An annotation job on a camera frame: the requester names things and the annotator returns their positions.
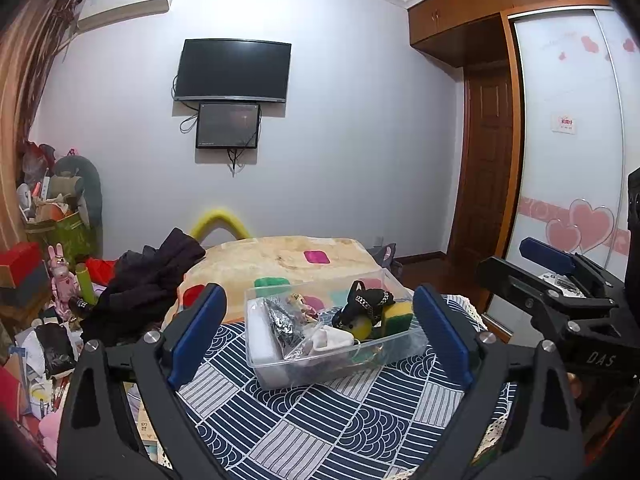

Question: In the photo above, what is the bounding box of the wooden overhead cabinet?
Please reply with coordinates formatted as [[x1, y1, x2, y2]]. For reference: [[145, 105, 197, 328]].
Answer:
[[407, 0, 608, 68]]

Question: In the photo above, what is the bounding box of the green tube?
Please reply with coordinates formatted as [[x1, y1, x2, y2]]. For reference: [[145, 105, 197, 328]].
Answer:
[[75, 262, 98, 306]]

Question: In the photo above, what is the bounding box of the grey bag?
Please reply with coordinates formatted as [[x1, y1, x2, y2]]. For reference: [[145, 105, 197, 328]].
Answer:
[[367, 242, 403, 276]]

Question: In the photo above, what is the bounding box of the white foam block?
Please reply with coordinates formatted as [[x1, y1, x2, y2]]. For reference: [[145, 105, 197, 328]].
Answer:
[[246, 297, 291, 366]]

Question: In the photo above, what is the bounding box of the white sliding wardrobe door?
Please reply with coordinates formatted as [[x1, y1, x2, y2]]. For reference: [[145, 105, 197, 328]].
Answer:
[[487, 5, 640, 331]]

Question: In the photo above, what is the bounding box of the pink bunny toy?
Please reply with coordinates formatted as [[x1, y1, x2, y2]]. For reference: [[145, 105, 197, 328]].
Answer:
[[47, 243, 83, 316]]

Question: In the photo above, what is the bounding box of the clear plastic storage box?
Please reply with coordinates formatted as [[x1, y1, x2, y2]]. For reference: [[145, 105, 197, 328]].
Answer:
[[244, 267, 430, 391]]

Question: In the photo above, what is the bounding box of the green shopping bag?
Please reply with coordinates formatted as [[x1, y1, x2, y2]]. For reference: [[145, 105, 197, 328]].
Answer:
[[25, 212, 98, 261]]

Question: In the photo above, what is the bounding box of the silver foil wrapper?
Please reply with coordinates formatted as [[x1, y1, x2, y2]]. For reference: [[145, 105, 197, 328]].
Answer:
[[265, 296, 306, 356]]

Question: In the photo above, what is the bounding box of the colourful patch blanket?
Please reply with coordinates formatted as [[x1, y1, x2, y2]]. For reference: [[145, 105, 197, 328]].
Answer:
[[165, 235, 396, 326]]

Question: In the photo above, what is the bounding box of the brown wooden door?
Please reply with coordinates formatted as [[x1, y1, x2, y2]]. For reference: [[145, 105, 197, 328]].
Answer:
[[447, 60, 516, 261]]

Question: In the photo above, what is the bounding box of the red cloth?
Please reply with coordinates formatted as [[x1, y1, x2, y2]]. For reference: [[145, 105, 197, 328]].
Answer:
[[84, 257, 121, 286]]

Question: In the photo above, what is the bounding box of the striped brown curtain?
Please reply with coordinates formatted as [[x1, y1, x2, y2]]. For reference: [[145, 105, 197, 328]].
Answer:
[[0, 0, 66, 251]]

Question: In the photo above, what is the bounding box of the grey box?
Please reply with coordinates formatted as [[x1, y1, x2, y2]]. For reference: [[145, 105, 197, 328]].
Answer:
[[0, 262, 51, 311]]

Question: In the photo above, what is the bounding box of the yellow foam arch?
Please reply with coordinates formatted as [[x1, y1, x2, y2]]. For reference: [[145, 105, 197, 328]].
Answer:
[[190, 208, 251, 241]]

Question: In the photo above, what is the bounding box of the grey plush cushion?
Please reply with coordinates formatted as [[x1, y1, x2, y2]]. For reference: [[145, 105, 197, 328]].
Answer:
[[52, 156, 103, 241]]

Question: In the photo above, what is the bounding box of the beige cloth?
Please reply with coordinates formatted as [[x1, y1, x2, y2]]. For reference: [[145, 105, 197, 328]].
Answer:
[[300, 325, 358, 356]]

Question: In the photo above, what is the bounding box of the red box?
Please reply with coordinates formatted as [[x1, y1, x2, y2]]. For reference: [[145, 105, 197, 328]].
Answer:
[[0, 241, 43, 288]]

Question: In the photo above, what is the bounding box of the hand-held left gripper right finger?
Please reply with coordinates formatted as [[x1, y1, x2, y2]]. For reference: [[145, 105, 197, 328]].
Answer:
[[412, 283, 586, 480]]

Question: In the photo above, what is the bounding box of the yellow and green scouring sponge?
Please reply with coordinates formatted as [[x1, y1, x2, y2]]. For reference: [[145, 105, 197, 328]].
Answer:
[[381, 301, 415, 336]]

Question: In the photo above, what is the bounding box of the pile of black clothes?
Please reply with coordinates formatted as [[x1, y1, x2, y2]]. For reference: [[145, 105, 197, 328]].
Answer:
[[80, 227, 207, 346]]

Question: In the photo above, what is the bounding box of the small black wall monitor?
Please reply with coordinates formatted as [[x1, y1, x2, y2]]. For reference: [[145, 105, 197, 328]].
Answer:
[[195, 102, 262, 150]]

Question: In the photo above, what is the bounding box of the white wall air conditioner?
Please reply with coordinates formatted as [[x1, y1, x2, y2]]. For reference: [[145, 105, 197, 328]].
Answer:
[[75, 0, 178, 32]]

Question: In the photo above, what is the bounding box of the pile of household clutter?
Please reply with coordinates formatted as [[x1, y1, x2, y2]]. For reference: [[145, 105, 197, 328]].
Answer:
[[17, 140, 83, 223]]

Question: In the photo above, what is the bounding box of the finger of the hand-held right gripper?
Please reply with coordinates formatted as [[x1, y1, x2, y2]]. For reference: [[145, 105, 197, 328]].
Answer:
[[475, 256, 621, 333], [519, 237, 628, 291]]

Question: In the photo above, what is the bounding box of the large black wall television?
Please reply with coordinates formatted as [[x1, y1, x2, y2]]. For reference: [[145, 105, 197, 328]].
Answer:
[[173, 38, 292, 104]]

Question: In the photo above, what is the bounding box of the dark patterned curtain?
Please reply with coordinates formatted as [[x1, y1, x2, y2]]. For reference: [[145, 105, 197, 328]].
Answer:
[[47, 0, 83, 56]]

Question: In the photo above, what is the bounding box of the blue patterned tablecloth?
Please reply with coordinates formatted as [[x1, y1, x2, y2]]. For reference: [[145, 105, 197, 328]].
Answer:
[[150, 294, 513, 480]]

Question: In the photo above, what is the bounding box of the black plastic bag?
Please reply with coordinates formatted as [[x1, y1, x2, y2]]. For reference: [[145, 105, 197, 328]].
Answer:
[[35, 322, 76, 378]]

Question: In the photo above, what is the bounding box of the black trimmed fabric item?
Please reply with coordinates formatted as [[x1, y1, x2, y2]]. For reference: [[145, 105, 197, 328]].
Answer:
[[331, 281, 397, 328]]

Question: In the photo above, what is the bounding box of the blue patterned cloth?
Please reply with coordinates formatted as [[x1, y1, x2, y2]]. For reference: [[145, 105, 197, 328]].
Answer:
[[177, 292, 511, 478]]

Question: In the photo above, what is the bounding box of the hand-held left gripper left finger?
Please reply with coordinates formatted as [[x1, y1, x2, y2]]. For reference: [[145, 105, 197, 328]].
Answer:
[[55, 282, 228, 480]]

